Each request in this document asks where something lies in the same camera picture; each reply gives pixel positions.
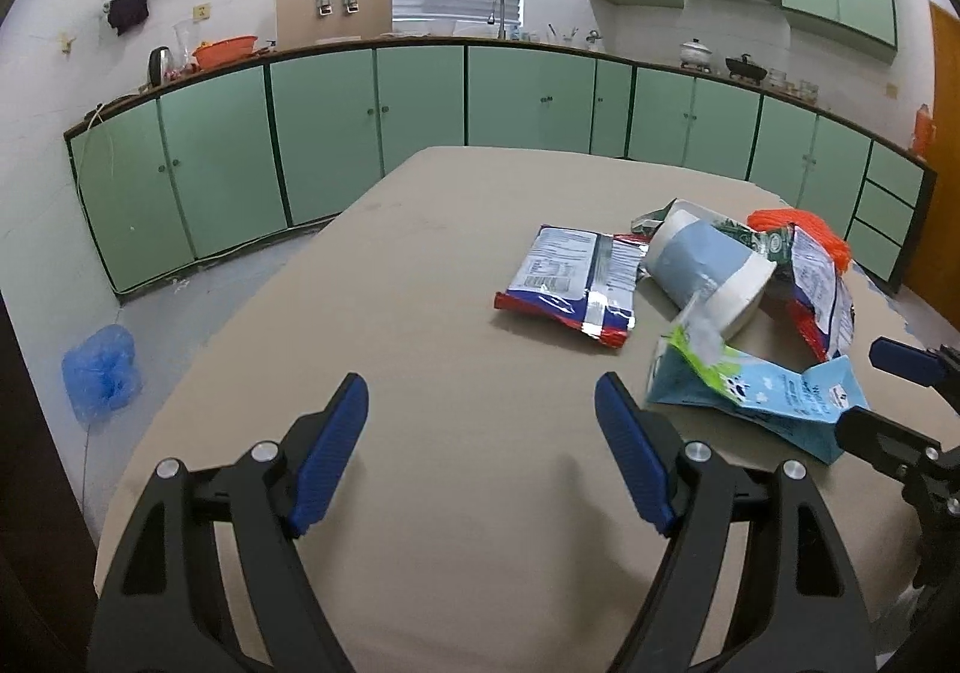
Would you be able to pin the yellow wall hook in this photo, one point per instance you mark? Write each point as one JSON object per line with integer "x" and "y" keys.
{"x": 67, "y": 42}

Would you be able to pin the blue silver snack packet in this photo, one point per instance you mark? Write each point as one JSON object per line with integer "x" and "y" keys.
{"x": 562, "y": 275}

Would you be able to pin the blue white paper cup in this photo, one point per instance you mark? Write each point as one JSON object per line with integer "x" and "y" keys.
{"x": 697, "y": 264}

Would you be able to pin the wooden door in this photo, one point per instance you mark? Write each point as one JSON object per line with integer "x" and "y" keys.
{"x": 941, "y": 155}

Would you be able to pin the blue plastic bag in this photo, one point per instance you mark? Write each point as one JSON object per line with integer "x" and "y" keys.
{"x": 101, "y": 376}

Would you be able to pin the metal faucet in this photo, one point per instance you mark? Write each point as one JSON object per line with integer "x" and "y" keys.
{"x": 499, "y": 12}

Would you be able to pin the white cooking pot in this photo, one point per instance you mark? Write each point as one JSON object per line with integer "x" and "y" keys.
{"x": 696, "y": 56}

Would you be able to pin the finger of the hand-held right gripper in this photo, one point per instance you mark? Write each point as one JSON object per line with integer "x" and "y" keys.
{"x": 877, "y": 436}
{"x": 900, "y": 358}

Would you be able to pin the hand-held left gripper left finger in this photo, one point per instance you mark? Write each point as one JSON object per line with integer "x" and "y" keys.
{"x": 330, "y": 455}

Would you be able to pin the blue milk carton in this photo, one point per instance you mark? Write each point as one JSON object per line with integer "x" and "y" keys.
{"x": 750, "y": 395}

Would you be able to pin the metal kettle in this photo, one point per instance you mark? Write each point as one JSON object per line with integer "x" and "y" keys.
{"x": 159, "y": 69}

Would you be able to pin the green base cabinets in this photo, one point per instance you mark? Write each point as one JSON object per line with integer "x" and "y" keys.
{"x": 322, "y": 133}

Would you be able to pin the orange foam fruit net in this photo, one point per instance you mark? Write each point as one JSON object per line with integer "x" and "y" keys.
{"x": 817, "y": 226}

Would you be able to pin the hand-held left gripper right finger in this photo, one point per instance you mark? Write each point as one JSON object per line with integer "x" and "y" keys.
{"x": 634, "y": 455}

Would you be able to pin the utensil holder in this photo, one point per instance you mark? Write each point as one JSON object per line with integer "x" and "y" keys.
{"x": 562, "y": 36}

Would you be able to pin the orange thermos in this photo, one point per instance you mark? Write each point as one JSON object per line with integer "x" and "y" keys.
{"x": 923, "y": 131}

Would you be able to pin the black wok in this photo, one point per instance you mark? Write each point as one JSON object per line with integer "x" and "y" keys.
{"x": 746, "y": 69}

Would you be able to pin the glass jar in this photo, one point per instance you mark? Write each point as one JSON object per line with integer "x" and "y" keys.
{"x": 777, "y": 79}
{"x": 807, "y": 88}

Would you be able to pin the dark towel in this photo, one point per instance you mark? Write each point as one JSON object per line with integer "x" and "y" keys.
{"x": 127, "y": 11}

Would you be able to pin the orange plastic basket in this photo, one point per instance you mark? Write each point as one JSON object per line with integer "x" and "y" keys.
{"x": 225, "y": 52}

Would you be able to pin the cardboard box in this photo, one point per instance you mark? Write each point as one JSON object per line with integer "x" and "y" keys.
{"x": 296, "y": 5}

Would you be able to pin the blue white snack packet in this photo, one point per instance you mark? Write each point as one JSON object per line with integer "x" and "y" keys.
{"x": 821, "y": 290}

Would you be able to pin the white lace table cover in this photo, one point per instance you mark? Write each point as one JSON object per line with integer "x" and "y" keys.
{"x": 892, "y": 301}

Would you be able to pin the clear plastic pitcher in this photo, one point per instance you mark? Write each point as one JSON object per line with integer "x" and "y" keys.
{"x": 184, "y": 46}

